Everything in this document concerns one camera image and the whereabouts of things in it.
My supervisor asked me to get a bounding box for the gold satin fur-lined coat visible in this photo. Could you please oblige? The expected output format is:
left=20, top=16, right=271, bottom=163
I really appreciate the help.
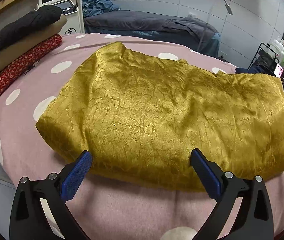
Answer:
left=36, top=42, right=284, bottom=192

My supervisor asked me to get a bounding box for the red floral folded cloth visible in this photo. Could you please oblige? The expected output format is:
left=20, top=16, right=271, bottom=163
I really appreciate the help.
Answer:
left=0, top=34, right=62, bottom=96

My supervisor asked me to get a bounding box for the tan folded garment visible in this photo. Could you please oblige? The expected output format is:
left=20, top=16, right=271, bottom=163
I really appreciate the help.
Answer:
left=0, top=15, right=67, bottom=72

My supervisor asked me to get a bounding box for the grey covered massage bed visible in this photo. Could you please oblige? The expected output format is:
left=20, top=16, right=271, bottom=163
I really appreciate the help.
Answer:
left=84, top=10, right=220, bottom=58

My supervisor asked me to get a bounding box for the black folded garment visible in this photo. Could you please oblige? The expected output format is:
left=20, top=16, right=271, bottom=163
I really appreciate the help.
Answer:
left=0, top=5, right=62, bottom=51

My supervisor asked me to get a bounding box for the white floor lamp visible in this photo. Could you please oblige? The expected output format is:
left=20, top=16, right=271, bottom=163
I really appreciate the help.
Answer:
left=198, top=0, right=234, bottom=52

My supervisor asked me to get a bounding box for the blue crumpled cloth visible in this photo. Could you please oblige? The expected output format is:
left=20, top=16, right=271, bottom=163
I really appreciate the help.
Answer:
left=82, top=0, right=121, bottom=18

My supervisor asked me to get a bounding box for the white beauty machine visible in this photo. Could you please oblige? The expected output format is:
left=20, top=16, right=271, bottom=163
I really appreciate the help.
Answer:
left=38, top=0, right=85, bottom=35

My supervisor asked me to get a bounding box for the black wire trolley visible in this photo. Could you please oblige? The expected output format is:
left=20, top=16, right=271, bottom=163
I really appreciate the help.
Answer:
left=248, top=43, right=284, bottom=82

